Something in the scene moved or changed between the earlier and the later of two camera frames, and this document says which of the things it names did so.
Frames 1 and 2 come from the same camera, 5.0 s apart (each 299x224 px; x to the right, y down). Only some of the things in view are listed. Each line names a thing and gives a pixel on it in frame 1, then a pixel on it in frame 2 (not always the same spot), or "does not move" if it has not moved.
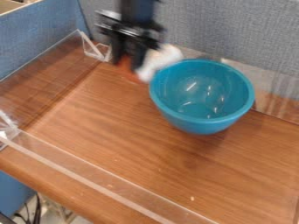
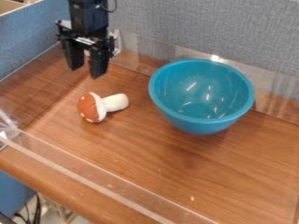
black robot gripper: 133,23 → 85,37
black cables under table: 36,213 does not move
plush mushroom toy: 156,57 → 95,108
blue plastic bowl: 203,94 does not move
